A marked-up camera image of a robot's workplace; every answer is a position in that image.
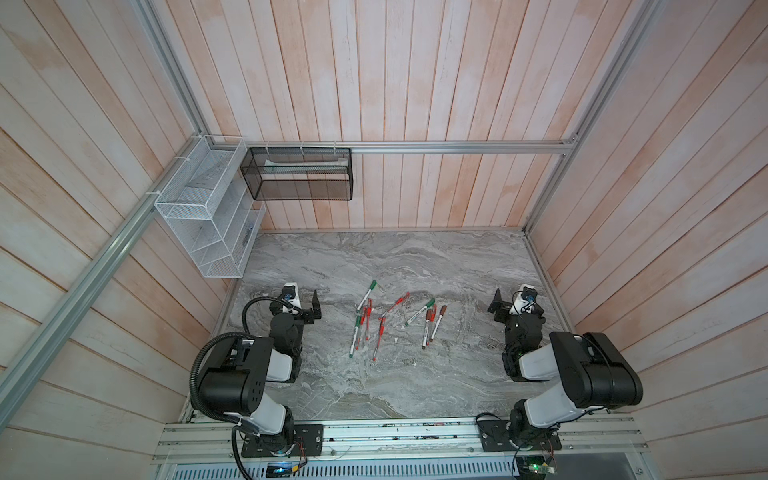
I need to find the brown marker right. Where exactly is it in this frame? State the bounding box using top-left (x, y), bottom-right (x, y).
top-left (429, 305), bottom-right (447, 343)

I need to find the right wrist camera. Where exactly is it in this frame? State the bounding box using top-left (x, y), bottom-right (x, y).
top-left (513, 284), bottom-right (538, 310)

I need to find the brown marker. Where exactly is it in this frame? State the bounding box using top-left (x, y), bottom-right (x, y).
top-left (421, 311), bottom-right (430, 349)
top-left (429, 305), bottom-right (447, 343)

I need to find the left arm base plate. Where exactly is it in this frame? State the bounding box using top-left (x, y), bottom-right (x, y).
top-left (240, 423), bottom-right (324, 458)

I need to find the brown marker left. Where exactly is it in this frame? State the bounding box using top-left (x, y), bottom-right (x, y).
top-left (421, 311), bottom-right (430, 349)

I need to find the aluminium front rail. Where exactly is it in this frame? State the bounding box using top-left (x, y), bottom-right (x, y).
top-left (150, 412), bottom-right (650, 465)

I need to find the white wire mesh shelf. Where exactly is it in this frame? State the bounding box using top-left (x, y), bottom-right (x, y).
top-left (155, 135), bottom-right (266, 279)

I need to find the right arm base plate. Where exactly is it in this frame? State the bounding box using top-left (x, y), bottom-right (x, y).
top-left (475, 416), bottom-right (562, 453)

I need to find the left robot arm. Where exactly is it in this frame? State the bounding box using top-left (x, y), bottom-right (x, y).
top-left (189, 284), bottom-right (322, 456)

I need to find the green marker pen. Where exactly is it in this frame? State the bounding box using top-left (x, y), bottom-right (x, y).
top-left (404, 297), bottom-right (435, 327)
top-left (356, 279), bottom-right (377, 311)
top-left (348, 312), bottom-right (362, 358)

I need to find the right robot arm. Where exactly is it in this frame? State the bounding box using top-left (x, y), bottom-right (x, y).
top-left (488, 285), bottom-right (643, 449)

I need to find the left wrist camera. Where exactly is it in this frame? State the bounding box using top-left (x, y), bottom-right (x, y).
top-left (280, 282), bottom-right (300, 306)

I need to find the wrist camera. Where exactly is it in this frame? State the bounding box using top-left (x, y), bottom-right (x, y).
top-left (280, 282), bottom-right (300, 306)
top-left (513, 284), bottom-right (538, 310)

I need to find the red gel pen middle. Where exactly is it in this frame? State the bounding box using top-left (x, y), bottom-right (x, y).
top-left (355, 307), bottom-right (368, 351)

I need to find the red gel pen right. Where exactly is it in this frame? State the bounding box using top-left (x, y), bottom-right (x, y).
top-left (427, 304), bottom-right (437, 327)

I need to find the red gel pen left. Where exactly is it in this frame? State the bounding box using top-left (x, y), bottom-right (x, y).
top-left (365, 298), bottom-right (373, 341)

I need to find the red gel pen long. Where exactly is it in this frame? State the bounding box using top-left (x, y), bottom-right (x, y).
top-left (372, 316), bottom-right (386, 362)

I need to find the black wire mesh basket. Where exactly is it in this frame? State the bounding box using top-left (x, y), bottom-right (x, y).
top-left (240, 147), bottom-right (354, 202)

